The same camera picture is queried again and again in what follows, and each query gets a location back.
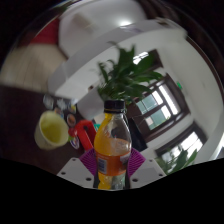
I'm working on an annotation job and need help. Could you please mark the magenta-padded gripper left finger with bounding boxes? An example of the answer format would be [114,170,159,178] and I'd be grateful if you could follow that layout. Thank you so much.
[57,148,99,190]

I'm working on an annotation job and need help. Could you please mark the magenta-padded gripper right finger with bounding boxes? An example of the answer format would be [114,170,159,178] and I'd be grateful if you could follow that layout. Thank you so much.
[127,148,167,190]

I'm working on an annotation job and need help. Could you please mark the orange drink plastic bottle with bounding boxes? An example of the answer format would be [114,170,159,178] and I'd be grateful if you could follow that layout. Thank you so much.
[93,99,133,191]

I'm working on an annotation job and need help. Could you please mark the black chair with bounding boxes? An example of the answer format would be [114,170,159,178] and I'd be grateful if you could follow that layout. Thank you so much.
[128,116,148,153]

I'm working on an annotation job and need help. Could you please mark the red box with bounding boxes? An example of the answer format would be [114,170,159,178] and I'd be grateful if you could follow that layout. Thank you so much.
[68,119,98,153]

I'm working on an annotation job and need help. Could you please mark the dark framed window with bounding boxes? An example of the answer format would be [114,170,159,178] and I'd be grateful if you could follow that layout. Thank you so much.
[132,49,159,67]
[154,123,209,165]

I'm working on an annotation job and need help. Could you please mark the pale yellow paper cup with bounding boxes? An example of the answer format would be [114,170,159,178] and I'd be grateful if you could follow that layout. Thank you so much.
[34,110,70,151]

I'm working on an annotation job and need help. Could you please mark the dark wooden glazed door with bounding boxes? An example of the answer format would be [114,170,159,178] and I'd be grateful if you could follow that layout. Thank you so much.
[131,74,192,143]

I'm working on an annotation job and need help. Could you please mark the red carpeted staircase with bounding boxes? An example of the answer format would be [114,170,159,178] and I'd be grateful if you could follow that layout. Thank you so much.
[30,18,62,47]

